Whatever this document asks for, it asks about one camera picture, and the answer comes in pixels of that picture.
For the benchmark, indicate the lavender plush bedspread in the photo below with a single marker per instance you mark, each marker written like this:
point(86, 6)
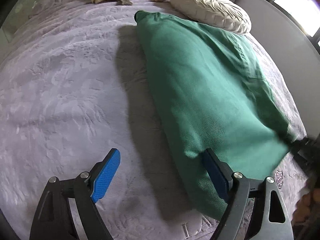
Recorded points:
point(73, 86)

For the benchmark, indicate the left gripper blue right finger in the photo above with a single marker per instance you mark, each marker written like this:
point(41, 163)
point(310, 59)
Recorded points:
point(219, 172)

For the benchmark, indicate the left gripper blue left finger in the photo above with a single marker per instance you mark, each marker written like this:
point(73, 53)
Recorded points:
point(102, 174)

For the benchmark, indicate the person's right hand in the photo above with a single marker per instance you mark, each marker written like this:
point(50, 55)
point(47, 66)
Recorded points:
point(302, 211)

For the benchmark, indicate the green work jacket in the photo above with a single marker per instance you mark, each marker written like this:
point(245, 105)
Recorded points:
point(210, 92)

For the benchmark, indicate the white pleated round cushion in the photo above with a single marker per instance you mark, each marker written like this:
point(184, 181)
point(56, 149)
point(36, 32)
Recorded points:
point(222, 14)

